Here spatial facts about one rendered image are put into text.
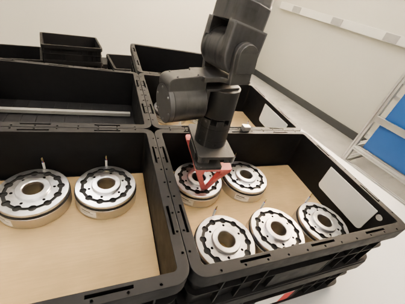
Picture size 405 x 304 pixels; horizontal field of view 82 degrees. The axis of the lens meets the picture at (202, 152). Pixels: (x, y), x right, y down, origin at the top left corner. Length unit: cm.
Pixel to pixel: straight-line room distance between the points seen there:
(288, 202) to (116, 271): 38
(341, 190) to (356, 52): 301
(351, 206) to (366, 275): 24
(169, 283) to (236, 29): 30
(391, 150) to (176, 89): 220
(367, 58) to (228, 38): 317
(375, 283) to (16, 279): 73
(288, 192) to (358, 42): 304
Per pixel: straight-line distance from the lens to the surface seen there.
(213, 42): 35
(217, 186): 48
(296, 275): 46
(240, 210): 50
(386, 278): 81
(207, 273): 30
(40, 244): 44
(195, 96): 33
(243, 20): 34
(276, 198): 57
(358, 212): 58
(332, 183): 60
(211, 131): 38
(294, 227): 49
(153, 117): 52
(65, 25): 336
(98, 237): 43
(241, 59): 33
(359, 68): 348
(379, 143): 243
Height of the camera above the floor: 119
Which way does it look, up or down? 36 degrees down
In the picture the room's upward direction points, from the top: 16 degrees clockwise
